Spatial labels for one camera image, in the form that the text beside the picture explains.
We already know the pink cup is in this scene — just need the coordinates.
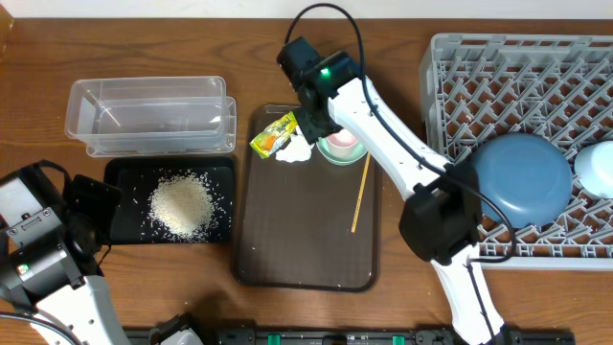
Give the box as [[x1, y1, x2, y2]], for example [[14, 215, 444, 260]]
[[326, 129, 358, 159]]

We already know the pile of rice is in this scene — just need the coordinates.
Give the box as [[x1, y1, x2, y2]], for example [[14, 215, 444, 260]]
[[132, 169, 230, 243]]

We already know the dark blue bowl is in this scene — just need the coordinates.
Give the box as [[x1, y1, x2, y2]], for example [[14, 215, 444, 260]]
[[469, 133, 573, 229]]

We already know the light blue bowl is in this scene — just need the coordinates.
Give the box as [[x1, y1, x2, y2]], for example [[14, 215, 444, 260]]
[[574, 141, 613, 198]]

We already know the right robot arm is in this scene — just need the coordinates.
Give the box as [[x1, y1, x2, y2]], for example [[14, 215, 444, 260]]
[[277, 46, 505, 344]]

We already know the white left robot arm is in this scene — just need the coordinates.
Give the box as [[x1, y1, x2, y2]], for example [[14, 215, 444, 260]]
[[1, 160, 128, 344]]

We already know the grey dishwasher rack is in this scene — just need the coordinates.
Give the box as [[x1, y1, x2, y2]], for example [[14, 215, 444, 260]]
[[419, 34, 612, 271]]

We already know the yellow green snack wrapper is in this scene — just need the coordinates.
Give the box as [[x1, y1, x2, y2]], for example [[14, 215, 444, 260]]
[[250, 111, 298, 159]]

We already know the crumpled white tissue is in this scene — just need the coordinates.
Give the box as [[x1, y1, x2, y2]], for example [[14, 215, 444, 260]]
[[275, 126, 313, 163]]

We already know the green bowl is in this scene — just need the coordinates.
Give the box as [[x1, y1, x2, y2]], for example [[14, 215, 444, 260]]
[[316, 133, 367, 166]]

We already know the black tray bin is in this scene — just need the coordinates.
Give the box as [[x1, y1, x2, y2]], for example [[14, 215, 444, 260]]
[[104, 156, 235, 244]]

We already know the clear plastic bin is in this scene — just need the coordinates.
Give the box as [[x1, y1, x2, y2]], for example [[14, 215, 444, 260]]
[[65, 76, 238, 157]]

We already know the wooden chopstick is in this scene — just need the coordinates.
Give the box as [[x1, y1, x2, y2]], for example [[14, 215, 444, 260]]
[[351, 153, 371, 234]]

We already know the brown serving tray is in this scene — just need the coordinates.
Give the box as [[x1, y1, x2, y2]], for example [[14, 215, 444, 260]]
[[231, 103, 384, 293]]

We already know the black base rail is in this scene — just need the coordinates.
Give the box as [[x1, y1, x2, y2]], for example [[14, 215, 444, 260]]
[[124, 312, 577, 345]]

